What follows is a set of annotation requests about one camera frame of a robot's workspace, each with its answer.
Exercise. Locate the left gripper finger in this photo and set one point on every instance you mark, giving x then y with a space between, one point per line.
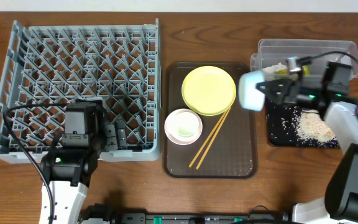
111 141
121 133

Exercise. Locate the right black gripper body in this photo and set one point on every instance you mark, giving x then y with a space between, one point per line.
286 92

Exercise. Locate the left wooden chopstick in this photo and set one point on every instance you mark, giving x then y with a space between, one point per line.
204 149

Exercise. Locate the light blue bowl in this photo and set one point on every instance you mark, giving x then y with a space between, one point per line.
250 98

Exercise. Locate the grey plastic dishwasher rack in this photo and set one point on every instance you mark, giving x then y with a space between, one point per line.
46 66

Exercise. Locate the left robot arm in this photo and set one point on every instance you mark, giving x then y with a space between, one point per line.
73 157

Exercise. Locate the wooden chopstick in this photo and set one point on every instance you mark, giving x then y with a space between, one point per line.
204 149
212 136

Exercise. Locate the spilled rice pile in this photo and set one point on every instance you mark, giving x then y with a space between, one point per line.
305 128

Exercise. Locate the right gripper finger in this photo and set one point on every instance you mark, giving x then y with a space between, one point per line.
279 97
278 85

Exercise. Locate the white paper napkin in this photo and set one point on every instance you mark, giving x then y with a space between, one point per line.
276 69

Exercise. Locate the clear plastic waste bin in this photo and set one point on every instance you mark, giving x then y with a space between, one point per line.
273 51

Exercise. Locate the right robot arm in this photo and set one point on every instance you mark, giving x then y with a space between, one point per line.
340 113

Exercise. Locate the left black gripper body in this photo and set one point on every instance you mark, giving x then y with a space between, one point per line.
117 137

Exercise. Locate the green orange snack wrapper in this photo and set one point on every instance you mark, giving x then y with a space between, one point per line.
304 70

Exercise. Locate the black waste tray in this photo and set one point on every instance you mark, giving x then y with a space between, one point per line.
274 125

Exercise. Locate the right wooden chopstick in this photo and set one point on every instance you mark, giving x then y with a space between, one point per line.
212 136

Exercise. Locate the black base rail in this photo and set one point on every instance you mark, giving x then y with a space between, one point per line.
101 213

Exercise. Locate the pink white bowl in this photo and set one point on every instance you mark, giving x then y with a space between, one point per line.
183 127

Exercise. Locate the yellow round plate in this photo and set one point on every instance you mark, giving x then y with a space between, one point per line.
208 90

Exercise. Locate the dark brown serving tray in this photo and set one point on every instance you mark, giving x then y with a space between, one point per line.
233 154

